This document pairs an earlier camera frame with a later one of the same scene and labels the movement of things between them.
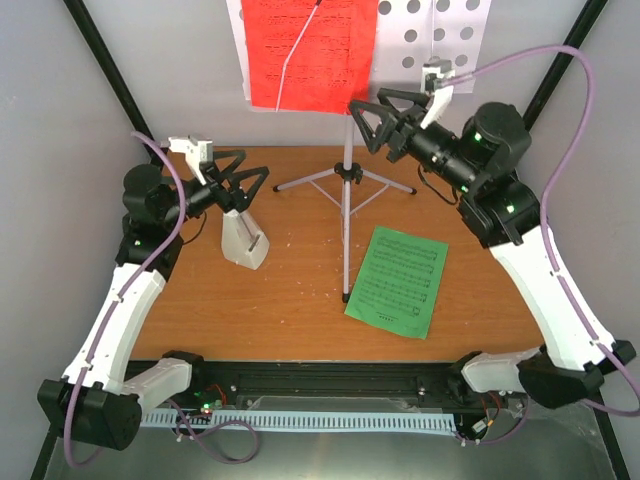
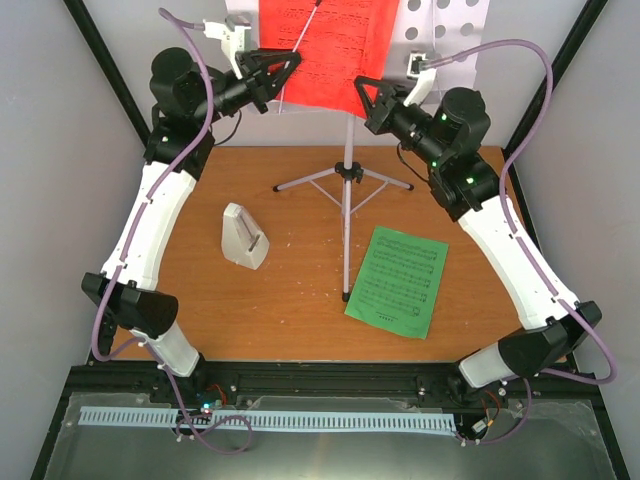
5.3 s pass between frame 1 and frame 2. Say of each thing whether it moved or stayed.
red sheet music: moved
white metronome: stayed
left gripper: moved
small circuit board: stayed
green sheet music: stayed
